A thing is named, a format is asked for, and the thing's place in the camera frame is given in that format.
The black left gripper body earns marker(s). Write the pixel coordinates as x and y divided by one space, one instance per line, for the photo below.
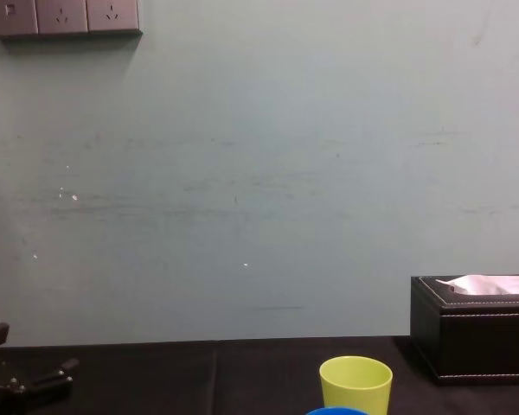
8 402

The black table cloth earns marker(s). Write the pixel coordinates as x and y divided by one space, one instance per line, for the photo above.
199 380

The yellow-green plastic cup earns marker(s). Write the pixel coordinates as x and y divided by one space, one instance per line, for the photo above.
350 395

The black leather tissue box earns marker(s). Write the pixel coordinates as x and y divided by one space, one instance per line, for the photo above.
480 341

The white paper tissue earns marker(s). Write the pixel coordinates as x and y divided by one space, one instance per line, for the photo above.
493 284

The grey wall power socket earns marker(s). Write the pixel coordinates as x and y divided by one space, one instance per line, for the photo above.
112 15
62 16

